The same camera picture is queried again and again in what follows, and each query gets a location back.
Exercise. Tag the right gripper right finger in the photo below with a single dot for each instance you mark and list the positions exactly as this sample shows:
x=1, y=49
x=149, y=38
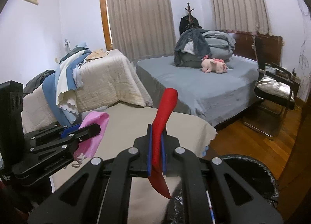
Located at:
x=253, y=171

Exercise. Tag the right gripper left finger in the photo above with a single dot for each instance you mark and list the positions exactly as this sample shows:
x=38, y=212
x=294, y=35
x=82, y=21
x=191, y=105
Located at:
x=100, y=191

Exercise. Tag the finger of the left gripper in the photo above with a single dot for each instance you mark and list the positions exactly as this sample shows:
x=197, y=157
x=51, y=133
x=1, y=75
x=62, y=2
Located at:
x=48, y=131
x=68, y=136

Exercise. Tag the bright pink cloth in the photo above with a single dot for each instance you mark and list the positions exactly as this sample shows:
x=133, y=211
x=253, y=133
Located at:
x=97, y=123

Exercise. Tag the black lined trash bin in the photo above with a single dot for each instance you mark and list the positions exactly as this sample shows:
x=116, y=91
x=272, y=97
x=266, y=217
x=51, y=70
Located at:
x=212, y=192

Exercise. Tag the blue white scalloped cloth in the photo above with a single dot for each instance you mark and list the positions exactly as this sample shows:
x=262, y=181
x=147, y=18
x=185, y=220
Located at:
x=59, y=88

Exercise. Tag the beige quilted cover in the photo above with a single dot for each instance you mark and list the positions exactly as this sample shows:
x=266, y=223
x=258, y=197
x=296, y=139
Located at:
x=107, y=81

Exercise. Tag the grey sheet bed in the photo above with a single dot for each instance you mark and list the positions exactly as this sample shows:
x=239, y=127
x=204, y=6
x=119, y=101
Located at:
x=212, y=97

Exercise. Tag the black office chair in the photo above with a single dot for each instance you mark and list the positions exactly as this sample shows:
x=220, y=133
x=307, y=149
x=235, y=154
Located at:
x=258, y=117

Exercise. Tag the silver cushion on chair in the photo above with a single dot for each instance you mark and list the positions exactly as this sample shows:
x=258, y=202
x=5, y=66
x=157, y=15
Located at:
x=273, y=87

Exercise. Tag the pink plush pig toy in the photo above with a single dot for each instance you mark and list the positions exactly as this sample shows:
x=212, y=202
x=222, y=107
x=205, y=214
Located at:
x=213, y=65

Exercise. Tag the wooden nightstand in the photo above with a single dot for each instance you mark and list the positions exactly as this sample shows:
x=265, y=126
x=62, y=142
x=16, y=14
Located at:
x=292, y=76

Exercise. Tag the left beige curtain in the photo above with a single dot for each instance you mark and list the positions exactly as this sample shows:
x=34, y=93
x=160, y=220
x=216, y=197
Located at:
x=142, y=28

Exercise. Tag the beige curtain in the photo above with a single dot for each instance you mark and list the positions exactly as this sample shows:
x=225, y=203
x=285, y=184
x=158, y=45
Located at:
x=241, y=15
x=142, y=28

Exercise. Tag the folded grey blanket pile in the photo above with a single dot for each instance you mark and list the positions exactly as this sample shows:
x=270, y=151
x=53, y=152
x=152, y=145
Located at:
x=222, y=45

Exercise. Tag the dark wooden headboard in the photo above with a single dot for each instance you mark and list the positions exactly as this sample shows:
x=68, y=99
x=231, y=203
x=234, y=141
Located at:
x=272, y=45

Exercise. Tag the wooden coat rack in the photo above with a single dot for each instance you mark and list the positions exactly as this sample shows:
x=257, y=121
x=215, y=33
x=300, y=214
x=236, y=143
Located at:
x=189, y=16

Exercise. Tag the right beige curtain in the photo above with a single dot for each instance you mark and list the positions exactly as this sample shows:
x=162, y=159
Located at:
x=241, y=15

